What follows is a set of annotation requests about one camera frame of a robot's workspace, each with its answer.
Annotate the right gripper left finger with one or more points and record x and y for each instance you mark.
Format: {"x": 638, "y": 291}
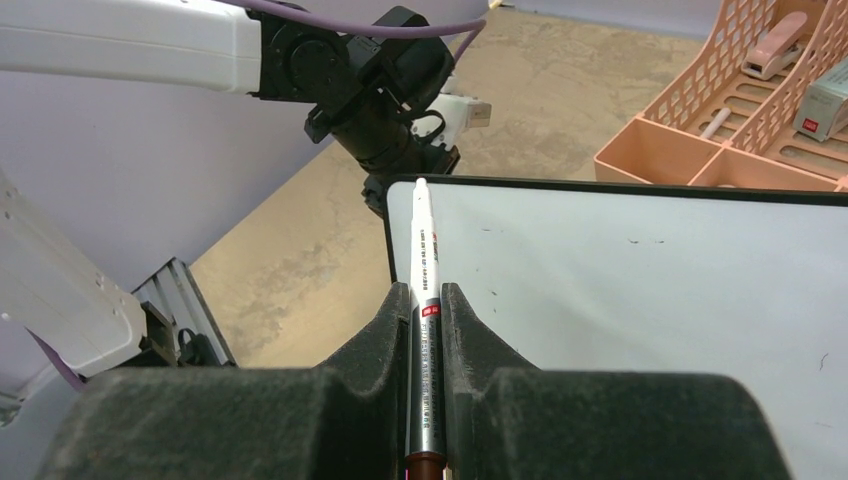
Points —
{"x": 341, "y": 419}

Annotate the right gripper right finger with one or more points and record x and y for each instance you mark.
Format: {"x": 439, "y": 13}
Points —
{"x": 508, "y": 419}

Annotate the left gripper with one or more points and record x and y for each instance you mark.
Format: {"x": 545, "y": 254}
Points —
{"x": 414, "y": 159}

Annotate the white red marker pen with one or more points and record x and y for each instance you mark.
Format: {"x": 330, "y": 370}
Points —
{"x": 426, "y": 445}

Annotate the black framed whiteboard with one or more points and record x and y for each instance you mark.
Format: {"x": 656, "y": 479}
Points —
{"x": 748, "y": 284}

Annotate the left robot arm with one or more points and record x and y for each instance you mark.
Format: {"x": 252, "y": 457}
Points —
{"x": 383, "y": 91}

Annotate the small white stick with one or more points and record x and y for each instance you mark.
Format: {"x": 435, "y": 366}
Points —
{"x": 716, "y": 123}

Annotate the peach plastic desk organizer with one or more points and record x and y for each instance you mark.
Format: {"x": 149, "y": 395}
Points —
{"x": 757, "y": 146}

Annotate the pink stapler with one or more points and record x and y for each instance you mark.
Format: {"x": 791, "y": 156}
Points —
{"x": 778, "y": 49}

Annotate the grey green box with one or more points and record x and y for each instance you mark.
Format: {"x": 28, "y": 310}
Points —
{"x": 823, "y": 110}

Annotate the black aluminium base frame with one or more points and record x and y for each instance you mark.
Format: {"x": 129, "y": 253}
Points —
{"x": 181, "y": 328}

